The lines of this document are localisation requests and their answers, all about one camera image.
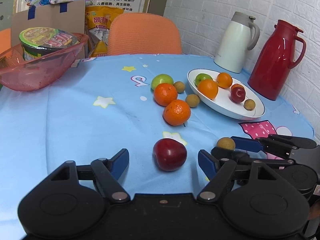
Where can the brown longan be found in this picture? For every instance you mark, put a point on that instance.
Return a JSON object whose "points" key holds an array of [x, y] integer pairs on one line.
{"points": [[225, 143], [192, 100], [179, 86], [249, 104]]}

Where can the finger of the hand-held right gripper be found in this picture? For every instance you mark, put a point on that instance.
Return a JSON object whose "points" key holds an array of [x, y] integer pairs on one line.
{"points": [[240, 156], [245, 143]]}

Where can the green jujube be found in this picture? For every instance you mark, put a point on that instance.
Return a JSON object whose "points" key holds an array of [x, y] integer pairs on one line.
{"points": [[162, 80], [201, 77]]}

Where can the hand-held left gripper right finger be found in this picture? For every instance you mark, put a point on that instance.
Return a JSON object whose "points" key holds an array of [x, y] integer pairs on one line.
{"points": [[207, 163]]}

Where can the pink plastic bowl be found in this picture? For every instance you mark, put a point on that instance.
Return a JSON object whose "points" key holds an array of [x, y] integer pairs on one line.
{"points": [[37, 75]]}

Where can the white plate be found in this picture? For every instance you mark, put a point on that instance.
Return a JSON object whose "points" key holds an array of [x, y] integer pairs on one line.
{"points": [[225, 105]]}

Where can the instant noodle cup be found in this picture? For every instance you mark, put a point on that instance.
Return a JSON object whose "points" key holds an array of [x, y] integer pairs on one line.
{"points": [[42, 38]]}

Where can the smooth orange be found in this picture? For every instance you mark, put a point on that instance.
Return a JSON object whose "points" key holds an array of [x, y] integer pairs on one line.
{"points": [[224, 80], [208, 88]]}

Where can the red thermos jug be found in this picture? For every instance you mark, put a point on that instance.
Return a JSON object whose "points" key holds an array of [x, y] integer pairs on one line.
{"points": [[272, 65]]}

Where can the bumpy tangerine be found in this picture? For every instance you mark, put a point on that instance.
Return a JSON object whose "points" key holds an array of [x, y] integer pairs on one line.
{"points": [[165, 94], [176, 112], [238, 86]]}

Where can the blue printed tablecloth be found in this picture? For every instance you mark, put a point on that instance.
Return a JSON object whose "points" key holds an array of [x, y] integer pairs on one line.
{"points": [[100, 130]]}

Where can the yellow snack bag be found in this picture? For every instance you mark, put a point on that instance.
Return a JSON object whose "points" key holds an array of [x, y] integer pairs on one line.
{"points": [[98, 22]]}

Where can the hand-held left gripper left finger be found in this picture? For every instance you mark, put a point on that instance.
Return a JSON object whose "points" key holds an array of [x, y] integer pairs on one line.
{"points": [[120, 162]]}

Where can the orange chair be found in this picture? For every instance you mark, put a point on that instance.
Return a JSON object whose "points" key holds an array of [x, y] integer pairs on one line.
{"points": [[5, 40], [142, 35]]}

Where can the red plum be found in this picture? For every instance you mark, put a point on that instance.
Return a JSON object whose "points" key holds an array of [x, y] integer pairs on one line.
{"points": [[170, 155], [237, 95]]}

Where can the white thermos jug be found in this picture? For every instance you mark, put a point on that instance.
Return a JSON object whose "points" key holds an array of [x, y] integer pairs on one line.
{"points": [[232, 47]]}

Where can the brown cardboard box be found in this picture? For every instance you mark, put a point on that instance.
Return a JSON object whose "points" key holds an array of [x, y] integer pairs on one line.
{"points": [[50, 17]]}

